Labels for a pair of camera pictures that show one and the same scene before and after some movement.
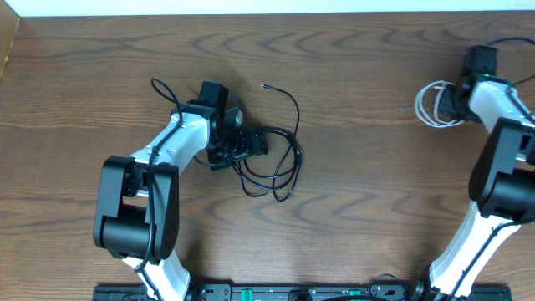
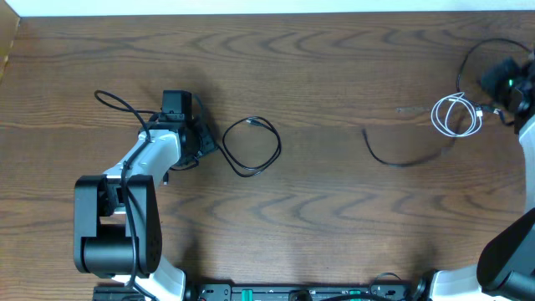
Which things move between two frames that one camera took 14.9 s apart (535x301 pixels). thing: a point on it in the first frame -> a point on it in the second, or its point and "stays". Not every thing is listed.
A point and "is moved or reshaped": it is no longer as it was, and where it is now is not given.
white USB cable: x=418 y=104 is moved or reshaped
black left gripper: x=246 y=150 -> x=208 y=139
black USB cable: x=275 y=159 is moved or reshaped
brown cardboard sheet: x=9 y=20 stays
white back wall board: x=52 y=8 stays
